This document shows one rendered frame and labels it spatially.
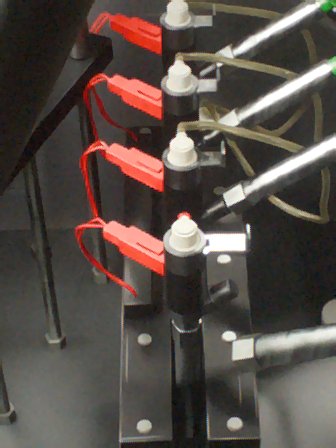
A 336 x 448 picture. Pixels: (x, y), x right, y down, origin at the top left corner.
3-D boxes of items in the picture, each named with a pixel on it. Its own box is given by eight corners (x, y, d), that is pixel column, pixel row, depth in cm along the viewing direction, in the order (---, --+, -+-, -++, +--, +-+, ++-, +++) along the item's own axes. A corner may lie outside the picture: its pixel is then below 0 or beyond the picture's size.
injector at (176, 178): (231, 359, 94) (234, 168, 79) (170, 360, 94) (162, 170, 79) (229, 332, 96) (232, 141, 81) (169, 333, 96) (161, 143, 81)
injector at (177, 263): (236, 443, 88) (241, 254, 73) (171, 445, 88) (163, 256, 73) (234, 412, 90) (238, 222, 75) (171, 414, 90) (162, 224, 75)
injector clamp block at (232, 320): (255, 543, 92) (261, 436, 81) (129, 547, 92) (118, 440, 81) (233, 236, 116) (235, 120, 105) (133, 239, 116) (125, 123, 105)
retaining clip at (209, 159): (224, 153, 81) (224, 140, 80) (225, 170, 80) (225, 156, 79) (177, 155, 81) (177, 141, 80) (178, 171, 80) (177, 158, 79)
